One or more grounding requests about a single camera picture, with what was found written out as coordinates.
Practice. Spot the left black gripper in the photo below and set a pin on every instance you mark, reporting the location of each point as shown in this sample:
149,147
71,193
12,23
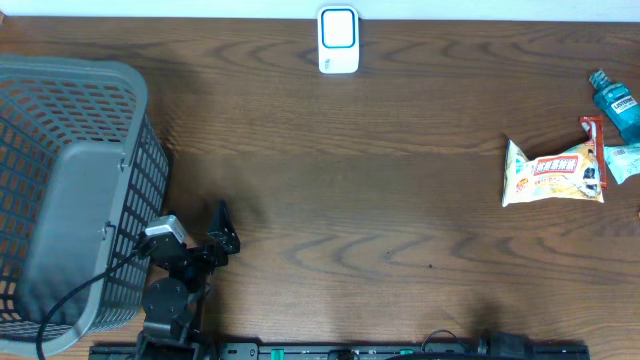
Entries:
224,244

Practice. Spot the yellow snack bag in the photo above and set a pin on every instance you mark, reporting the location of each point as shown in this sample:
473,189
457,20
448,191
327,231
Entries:
573,174

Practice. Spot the red snack bar wrapper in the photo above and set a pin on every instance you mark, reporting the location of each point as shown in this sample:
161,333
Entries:
593,125

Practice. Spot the light green tissue pack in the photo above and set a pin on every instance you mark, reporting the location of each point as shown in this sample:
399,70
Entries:
623,161

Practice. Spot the blue mouthwash bottle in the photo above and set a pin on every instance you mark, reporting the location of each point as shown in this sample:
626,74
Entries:
617,102

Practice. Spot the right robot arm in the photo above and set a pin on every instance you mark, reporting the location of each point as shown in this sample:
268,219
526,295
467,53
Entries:
501,344

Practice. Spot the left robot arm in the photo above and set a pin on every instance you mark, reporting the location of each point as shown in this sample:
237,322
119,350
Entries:
173,305

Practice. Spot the grey plastic shopping basket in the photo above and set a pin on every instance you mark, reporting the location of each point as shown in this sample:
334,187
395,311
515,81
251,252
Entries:
82,174

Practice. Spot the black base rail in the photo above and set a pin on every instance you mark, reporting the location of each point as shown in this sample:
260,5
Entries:
252,351

